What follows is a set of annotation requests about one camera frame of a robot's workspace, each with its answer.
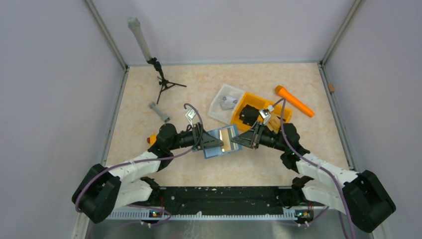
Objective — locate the small yellow red toy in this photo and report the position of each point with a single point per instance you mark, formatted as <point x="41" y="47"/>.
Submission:
<point x="152" y="139"/>

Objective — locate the orange plastic cone handle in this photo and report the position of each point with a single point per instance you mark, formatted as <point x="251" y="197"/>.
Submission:
<point x="284" y="93"/>

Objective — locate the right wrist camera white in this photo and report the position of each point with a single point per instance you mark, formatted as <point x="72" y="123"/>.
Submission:
<point x="266" y="114"/>

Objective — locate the small brown wall knob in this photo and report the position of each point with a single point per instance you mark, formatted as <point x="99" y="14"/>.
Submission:
<point x="331" y="88"/>

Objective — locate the black block in bin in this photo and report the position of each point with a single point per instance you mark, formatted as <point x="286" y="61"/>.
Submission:
<point x="248" y="115"/>

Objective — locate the white plastic tray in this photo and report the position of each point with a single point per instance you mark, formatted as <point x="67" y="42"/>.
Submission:
<point x="216" y="112"/>

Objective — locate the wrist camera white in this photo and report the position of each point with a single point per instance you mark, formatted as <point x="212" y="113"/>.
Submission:
<point x="190" y="115"/>
<point x="266" y="114"/>

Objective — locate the black mini tripod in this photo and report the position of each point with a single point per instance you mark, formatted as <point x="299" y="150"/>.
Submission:
<point x="163" y="82"/>

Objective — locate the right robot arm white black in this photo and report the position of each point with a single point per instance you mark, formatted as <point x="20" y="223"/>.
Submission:
<point x="358" y="195"/>

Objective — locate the blue card holder wallet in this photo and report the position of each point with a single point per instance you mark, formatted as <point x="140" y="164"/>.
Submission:
<point x="215" y="152"/>

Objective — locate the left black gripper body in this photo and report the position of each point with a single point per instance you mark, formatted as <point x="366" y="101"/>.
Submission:
<point x="191" y="138"/>

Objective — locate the grey dumbbell-shaped part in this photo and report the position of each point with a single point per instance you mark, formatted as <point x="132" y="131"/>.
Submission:
<point x="164" y="117"/>

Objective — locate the yellow two-compartment bin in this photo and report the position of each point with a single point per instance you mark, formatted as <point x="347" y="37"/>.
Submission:
<point x="253" y="100"/>

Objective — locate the gold credit card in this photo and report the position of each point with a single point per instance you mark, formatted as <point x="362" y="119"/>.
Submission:
<point x="225" y="135"/>

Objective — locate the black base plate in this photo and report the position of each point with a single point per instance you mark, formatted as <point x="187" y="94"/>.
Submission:
<point x="225" y="201"/>

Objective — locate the silver foil packet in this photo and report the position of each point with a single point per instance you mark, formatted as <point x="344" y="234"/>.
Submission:
<point x="228" y="102"/>

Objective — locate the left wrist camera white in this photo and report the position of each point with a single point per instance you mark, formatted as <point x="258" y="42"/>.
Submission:
<point x="190" y="115"/>

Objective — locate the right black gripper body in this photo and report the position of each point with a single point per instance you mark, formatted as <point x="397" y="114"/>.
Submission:
<point x="269" y="139"/>

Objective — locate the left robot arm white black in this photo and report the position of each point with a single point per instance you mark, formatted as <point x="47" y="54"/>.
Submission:
<point x="104" y="189"/>

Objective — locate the grey tube on tripod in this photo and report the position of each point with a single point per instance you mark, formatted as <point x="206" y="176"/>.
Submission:
<point x="134" y="26"/>

